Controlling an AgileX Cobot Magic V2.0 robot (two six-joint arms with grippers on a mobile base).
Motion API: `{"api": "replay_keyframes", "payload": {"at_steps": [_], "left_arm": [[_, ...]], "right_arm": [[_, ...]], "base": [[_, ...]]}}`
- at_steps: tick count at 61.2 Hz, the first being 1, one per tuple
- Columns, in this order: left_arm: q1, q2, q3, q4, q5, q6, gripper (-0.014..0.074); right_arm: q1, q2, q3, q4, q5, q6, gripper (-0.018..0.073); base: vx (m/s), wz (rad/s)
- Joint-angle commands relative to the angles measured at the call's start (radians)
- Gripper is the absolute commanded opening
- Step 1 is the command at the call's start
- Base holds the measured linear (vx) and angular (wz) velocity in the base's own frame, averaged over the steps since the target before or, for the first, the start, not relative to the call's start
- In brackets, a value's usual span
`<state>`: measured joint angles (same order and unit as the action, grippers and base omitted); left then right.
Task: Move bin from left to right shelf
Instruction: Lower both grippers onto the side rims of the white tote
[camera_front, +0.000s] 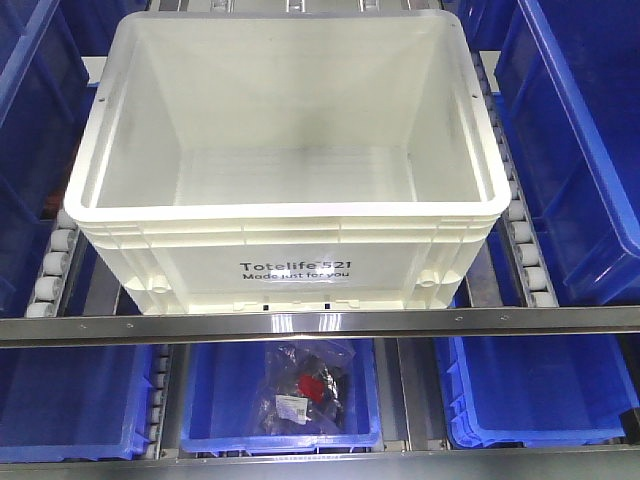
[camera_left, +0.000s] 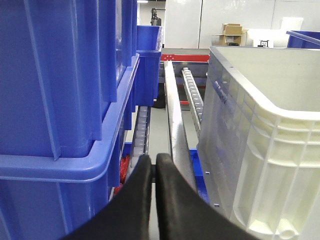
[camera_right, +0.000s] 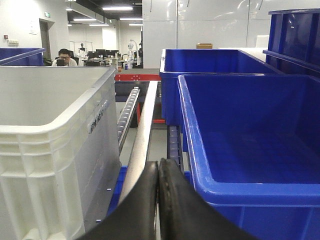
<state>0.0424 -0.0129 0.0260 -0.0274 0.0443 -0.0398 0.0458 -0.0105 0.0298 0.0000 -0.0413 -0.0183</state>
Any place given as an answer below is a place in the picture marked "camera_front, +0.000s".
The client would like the white plastic Totelife tote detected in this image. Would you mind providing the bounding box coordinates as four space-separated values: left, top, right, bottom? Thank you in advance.
64 10 512 315

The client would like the blue bin lower middle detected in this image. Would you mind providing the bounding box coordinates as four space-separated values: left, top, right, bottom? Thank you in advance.
181 339 382 456

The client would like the blue bin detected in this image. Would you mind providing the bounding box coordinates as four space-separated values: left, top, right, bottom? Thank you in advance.
1 345 154 463
1 1 88 317
181 339 382 456
434 335 639 448
495 1 639 305

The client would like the blue bin lower right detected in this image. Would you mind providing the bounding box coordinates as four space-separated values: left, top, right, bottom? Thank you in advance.
434 335 639 448

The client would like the blue bin upper right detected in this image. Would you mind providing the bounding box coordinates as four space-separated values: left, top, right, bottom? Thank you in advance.
495 1 639 305

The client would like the blue bin lower left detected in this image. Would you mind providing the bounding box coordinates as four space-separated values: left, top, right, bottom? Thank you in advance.
1 345 154 463

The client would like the blue bin upper left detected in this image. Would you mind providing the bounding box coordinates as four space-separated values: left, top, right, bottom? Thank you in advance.
1 1 88 317

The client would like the clear bag of parts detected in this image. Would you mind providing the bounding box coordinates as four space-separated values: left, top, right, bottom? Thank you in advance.
249 340 355 436

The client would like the lower roller track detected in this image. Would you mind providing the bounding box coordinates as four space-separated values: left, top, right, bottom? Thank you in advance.
143 344 172 460

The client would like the right white roller track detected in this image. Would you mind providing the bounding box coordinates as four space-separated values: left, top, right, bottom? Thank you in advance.
471 51 558 308

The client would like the white roller track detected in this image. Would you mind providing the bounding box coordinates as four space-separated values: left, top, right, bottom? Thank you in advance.
471 51 558 308
25 209 79 318

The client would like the left white roller track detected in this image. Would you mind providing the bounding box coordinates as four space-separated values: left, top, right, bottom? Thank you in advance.
25 209 79 318

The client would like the steel shelf front rail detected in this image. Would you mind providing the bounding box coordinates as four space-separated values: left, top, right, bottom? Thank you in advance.
1 306 639 348

